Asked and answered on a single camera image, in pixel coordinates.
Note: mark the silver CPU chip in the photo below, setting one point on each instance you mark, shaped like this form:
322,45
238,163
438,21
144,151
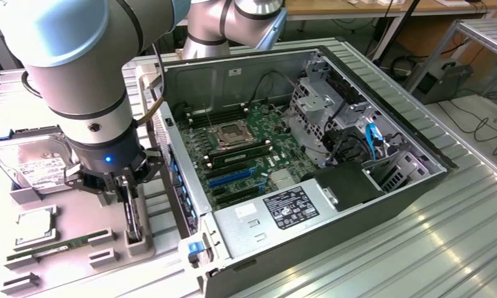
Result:
33,226

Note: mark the blue case latch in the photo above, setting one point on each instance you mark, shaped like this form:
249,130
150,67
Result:
194,249

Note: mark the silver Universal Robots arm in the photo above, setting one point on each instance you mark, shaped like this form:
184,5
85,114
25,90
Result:
78,62

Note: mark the silver disk bay cage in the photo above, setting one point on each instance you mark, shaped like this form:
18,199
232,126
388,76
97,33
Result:
310,102

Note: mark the grey parts rack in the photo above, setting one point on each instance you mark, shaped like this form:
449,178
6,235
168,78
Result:
78,226

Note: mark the aluminium slatted side table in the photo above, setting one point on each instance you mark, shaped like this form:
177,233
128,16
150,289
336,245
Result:
493,31

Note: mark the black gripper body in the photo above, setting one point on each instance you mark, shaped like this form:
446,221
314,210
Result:
108,155

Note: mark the silver power supply unit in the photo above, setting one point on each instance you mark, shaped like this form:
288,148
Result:
248,229

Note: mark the graphics card with black fan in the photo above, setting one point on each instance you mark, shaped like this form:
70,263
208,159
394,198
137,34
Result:
132,217

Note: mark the black RAM slot white clips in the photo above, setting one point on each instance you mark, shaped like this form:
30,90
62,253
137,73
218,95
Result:
236,149
198,113
198,119

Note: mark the green RAM stick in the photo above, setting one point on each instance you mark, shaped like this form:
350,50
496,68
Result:
236,158
57,247

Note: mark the black expansion slot blue latch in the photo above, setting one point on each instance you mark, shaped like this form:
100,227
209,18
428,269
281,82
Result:
236,192

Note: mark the silver chipset heatsink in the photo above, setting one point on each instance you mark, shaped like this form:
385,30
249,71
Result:
285,180

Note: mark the silver perforated bracket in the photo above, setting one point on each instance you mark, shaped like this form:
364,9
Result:
393,177

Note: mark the CPU socket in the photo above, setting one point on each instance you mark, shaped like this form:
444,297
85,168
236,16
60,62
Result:
229,136

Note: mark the thin metal locking lever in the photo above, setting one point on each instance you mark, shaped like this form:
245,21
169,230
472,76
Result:
210,119

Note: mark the green motherboard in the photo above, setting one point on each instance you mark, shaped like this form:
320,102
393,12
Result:
273,136

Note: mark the black plastic shroud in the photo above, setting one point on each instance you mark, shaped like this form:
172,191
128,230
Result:
348,186

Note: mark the wooden desk white frame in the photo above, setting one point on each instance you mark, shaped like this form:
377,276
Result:
356,10

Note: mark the silver hard disk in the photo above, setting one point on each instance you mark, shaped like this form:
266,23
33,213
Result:
33,167

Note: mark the long black expansion slot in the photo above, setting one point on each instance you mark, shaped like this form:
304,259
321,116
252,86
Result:
229,171

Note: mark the open black PC case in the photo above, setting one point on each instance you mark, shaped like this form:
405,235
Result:
356,223

